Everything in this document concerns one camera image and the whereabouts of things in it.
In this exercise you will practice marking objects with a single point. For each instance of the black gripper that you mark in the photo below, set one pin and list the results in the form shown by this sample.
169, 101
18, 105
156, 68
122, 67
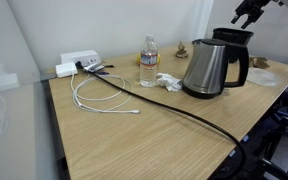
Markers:
254, 7

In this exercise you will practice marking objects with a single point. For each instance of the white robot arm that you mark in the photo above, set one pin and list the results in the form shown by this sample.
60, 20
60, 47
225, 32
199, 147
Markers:
286, 3

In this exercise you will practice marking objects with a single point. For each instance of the black plastic bin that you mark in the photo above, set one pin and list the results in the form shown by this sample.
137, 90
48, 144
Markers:
233, 35

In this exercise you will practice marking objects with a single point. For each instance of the large crumpled brown paper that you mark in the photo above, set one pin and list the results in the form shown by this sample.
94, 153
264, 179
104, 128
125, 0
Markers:
260, 62

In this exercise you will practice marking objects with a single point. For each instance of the small crumpled brown paper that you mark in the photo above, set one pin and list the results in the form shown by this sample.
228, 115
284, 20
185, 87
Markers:
181, 50

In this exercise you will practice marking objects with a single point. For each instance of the large crumpled white napkin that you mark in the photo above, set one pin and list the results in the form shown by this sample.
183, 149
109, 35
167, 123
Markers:
169, 82

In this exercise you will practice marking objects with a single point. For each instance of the stainless steel electric kettle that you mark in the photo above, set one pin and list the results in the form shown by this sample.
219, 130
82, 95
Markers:
206, 68

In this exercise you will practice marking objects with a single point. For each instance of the clear tape roll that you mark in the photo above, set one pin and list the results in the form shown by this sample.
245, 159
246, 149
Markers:
263, 77

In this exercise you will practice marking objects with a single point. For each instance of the clear plastic water bottle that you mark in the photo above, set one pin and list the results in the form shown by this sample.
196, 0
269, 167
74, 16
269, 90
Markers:
148, 66

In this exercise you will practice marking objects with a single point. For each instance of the small yellow pumpkin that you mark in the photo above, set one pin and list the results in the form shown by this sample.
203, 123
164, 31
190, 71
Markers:
138, 59

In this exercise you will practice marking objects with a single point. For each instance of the white grey plug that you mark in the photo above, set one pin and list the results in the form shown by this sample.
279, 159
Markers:
94, 67

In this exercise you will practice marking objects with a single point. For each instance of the white power strip box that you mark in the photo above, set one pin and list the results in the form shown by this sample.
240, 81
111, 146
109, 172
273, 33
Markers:
80, 56

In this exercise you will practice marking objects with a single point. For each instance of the white charger brick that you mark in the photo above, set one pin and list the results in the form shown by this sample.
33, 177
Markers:
66, 69

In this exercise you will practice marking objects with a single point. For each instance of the white partition panel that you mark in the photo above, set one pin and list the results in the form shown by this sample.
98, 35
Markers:
7, 100

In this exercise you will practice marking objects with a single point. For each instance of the black metal stand frame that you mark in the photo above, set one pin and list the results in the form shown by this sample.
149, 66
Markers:
284, 133

